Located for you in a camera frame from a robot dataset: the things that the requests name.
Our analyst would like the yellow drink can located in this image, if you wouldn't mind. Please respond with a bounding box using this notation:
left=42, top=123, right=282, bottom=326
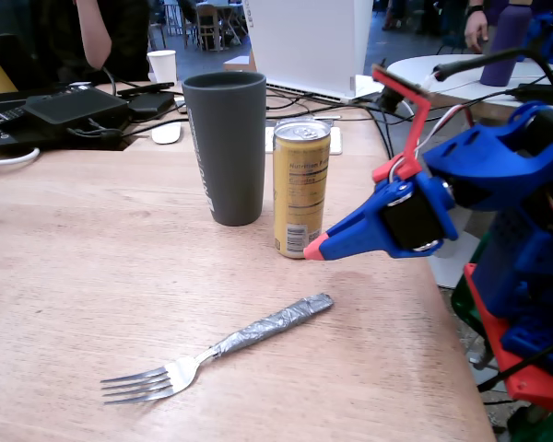
left=272, top=118, right=332, bottom=260

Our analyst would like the black flat console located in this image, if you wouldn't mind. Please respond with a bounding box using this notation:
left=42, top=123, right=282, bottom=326
left=0, top=87, right=135, bottom=152

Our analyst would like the wooden chair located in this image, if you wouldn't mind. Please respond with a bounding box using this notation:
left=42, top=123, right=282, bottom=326
left=195, top=4, right=243, bottom=52

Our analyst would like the bystander with wristwatch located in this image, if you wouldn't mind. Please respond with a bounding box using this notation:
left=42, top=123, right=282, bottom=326
left=463, top=0, right=508, bottom=54

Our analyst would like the metal fork with taped handle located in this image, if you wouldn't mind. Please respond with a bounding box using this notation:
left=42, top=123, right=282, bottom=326
left=100, top=292, right=335, bottom=406

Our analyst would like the red wrist camera mount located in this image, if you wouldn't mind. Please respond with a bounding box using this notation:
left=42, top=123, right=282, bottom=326
left=371, top=64, right=432, bottom=183

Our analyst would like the round white table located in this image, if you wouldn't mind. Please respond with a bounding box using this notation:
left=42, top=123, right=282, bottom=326
left=385, top=53, right=553, bottom=290

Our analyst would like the red robot base plate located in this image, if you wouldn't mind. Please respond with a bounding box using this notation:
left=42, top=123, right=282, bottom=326
left=463, top=262, right=553, bottom=413

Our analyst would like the black power adapter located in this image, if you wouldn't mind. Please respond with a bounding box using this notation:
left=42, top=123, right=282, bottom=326
left=511, top=82, right=553, bottom=105
left=127, top=91, right=176, bottom=119

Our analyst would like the white power cable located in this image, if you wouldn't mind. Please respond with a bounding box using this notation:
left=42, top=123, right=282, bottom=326
left=0, top=146, right=41, bottom=168

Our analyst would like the person in black shirt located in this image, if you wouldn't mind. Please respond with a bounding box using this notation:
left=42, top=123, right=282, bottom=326
left=27, top=0, right=151, bottom=87

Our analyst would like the white paper cup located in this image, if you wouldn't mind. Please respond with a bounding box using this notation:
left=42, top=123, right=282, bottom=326
left=146, top=49, right=178, bottom=84

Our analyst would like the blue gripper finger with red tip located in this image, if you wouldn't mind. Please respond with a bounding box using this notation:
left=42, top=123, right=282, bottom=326
left=302, top=201, right=398, bottom=262
left=326, top=188, right=389, bottom=231

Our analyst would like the blue gripper body with servo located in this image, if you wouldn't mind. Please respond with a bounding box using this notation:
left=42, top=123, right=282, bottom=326
left=372, top=172, right=460, bottom=259

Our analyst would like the black camera cable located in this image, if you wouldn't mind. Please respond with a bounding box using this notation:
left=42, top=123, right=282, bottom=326
left=432, top=48, right=553, bottom=100

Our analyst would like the black box device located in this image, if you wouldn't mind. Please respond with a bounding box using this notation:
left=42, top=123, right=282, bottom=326
left=22, top=87, right=130, bottom=126

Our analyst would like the white computer mouse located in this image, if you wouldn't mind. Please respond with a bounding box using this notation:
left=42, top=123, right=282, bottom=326
left=150, top=122, right=183, bottom=145

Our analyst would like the tall gray tumbler glass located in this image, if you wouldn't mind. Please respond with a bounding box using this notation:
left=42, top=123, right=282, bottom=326
left=182, top=71, right=267, bottom=227

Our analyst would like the purple bottle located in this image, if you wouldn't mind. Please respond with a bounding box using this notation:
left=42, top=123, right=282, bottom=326
left=478, top=4, right=534, bottom=87

